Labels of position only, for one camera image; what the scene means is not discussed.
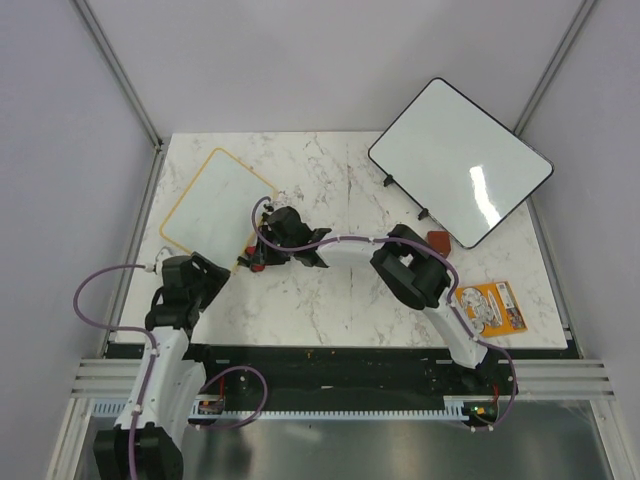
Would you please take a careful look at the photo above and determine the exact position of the yellow-framed small whiteboard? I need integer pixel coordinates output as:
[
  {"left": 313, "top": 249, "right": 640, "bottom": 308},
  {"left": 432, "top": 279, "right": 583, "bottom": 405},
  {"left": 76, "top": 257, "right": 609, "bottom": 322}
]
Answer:
[{"left": 159, "top": 148, "right": 278, "bottom": 271}]

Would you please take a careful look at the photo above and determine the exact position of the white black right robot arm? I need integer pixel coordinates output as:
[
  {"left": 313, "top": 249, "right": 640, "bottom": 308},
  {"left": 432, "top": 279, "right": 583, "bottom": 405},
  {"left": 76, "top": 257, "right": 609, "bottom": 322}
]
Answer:
[{"left": 251, "top": 197, "right": 497, "bottom": 394}]

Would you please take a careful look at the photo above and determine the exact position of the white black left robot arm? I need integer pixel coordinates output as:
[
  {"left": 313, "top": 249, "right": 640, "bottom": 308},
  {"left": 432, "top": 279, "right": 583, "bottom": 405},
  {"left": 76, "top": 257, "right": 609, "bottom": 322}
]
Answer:
[{"left": 93, "top": 253, "right": 230, "bottom": 479}]

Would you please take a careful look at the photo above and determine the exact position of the black-framed large whiteboard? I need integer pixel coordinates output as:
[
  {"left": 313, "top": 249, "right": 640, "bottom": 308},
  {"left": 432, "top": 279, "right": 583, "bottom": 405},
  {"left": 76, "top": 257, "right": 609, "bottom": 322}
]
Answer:
[{"left": 368, "top": 77, "right": 554, "bottom": 249}]

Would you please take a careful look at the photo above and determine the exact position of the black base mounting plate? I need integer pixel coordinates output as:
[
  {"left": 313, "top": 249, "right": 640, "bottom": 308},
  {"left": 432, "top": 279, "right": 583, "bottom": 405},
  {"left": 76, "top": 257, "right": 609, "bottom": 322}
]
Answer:
[{"left": 104, "top": 343, "right": 585, "bottom": 401}]

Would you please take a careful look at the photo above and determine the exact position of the brown red eraser block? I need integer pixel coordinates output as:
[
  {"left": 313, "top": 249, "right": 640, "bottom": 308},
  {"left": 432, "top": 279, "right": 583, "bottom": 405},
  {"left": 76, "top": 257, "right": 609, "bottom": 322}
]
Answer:
[{"left": 426, "top": 230, "right": 452, "bottom": 258}]

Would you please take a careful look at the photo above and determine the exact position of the orange picture book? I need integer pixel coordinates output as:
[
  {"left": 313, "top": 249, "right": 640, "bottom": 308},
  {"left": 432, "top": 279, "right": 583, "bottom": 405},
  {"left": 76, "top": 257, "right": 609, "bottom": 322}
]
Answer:
[{"left": 455, "top": 281, "right": 528, "bottom": 338}]

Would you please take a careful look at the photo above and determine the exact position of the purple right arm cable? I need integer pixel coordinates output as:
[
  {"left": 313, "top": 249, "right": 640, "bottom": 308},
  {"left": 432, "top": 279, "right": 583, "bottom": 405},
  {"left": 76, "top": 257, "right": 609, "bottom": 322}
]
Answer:
[{"left": 249, "top": 195, "right": 518, "bottom": 434}]

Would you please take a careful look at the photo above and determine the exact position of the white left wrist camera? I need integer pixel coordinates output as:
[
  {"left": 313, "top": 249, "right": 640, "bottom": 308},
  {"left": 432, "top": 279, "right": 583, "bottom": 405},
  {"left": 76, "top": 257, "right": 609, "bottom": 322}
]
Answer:
[{"left": 154, "top": 246, "right": 174, "bottom": 271}]

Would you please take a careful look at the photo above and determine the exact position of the aluminium extrusion rail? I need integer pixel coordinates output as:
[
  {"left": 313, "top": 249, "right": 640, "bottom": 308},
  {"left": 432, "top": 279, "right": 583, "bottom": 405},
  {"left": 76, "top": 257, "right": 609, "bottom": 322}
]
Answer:
[{"left": 71, "top": 359, "right": 614, "bottom": 400}]

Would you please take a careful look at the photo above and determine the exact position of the white slotted cable duct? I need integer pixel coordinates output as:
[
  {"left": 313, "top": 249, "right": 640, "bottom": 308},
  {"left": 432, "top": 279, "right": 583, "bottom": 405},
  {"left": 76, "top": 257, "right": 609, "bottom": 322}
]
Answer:
[{"left": 92, "top": 395, "right": 500, "bottom": 420}]

